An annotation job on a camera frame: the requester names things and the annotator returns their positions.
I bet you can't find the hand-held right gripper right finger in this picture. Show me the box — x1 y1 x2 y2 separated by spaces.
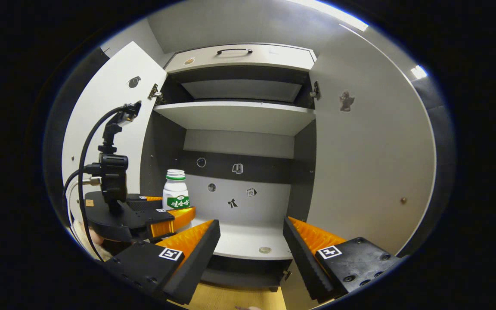
282 216 404 304

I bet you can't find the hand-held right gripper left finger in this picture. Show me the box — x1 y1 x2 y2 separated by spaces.
101 219 222 306

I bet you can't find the white bottle with green label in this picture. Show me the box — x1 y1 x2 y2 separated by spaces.
162 169 191 211

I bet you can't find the white cabinet door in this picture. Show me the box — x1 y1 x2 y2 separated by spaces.
61 41 168 207
306 26 437 255

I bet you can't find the white and grey cabinet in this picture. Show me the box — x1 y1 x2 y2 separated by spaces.
138 42 318 293

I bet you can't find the white cabinet shelf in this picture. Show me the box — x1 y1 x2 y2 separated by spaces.
181 80 303 103
153 102 316 137

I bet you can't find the white cabinet drawer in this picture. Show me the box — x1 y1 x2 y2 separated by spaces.
164 43 317 74

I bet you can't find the long ceiling light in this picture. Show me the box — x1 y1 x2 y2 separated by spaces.
291 0 369 32

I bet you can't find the white cable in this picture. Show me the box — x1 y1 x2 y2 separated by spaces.
66 177 102 244

